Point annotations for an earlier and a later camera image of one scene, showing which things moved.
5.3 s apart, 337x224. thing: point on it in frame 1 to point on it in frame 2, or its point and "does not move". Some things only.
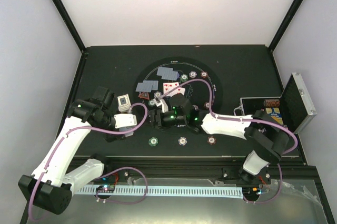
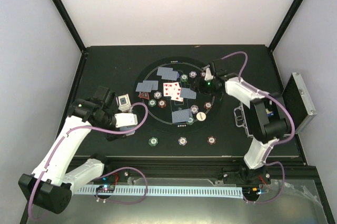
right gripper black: [155, 115] to [198, 84]
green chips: [151, 102] does not move
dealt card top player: [165, 71] does not move
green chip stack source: [152, 141] does not move
